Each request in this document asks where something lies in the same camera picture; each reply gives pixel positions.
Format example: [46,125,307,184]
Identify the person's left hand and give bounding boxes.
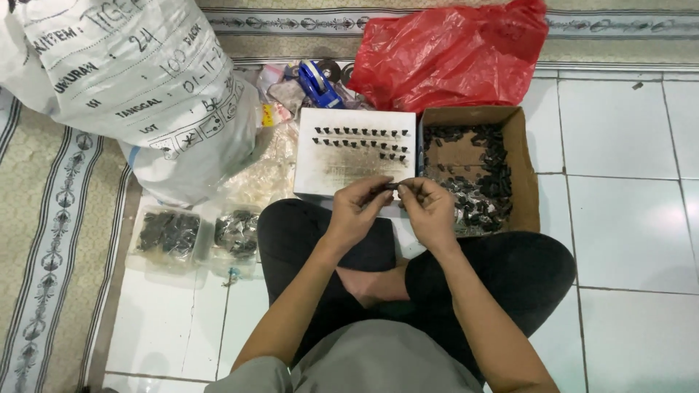
[323,176,395,255]

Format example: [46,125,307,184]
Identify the large white woven sack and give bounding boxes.
[0,0,262,208]

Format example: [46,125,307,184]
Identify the pile of clear plastic bags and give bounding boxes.
[218,124,299,210]

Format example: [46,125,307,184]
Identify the brown cardboard box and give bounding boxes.
[417,105,541,238]

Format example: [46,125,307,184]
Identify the person's right hand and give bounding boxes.
[397,177,463,257]

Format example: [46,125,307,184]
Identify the black round disc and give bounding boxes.
[318,59,343,84]

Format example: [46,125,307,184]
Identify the clear bag of black parts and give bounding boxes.
[126,205,215,275]
[210,205,262,279]

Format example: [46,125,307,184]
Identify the patterned beige carpet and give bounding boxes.
[0,87,144,393]
[197,0,699,71]

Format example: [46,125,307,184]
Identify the person's grey shirt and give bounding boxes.
[204,319,485,393]

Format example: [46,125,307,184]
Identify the blue tape dispenser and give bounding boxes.
[297,60,346,110]

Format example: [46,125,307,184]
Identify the rows of black pegs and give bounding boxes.
[312,127,410,163]

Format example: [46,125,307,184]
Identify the person's black trousers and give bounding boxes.
[257,199,577,385]

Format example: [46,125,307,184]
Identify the white box with holes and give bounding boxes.
[293,107,417,201]

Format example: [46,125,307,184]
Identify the red plastic bag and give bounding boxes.
[346,0,549,113]

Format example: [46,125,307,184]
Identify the heap of black plastic parts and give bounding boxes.
[423,124,514,234]

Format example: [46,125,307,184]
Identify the person's foot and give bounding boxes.
[335,259,411,309]

